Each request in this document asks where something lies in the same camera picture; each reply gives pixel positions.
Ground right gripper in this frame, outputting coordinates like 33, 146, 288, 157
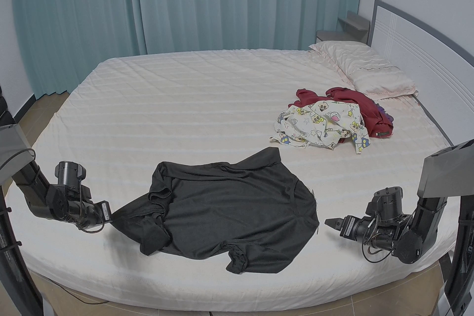
342, 215, 378, 242

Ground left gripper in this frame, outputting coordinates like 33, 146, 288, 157
72, 196, 114, 228

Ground black T-shirt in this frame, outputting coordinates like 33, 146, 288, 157
110, 147, 320, 275

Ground bed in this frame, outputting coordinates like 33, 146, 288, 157
7, 0, 474, 310

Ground white printed pyjama top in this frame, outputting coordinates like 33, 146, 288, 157
269, 100, 371, 155

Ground purple garment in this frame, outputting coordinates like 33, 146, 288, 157
376, 103, 395, 127

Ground dark red garment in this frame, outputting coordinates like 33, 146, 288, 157
289, 87, 395, 139

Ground cream pillow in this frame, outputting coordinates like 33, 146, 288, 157
308, 40, 419, 100

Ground grey bedside table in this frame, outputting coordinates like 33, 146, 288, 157
316, 10, 371, 46

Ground black cable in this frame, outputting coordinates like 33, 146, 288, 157
46, 279, 99, 305

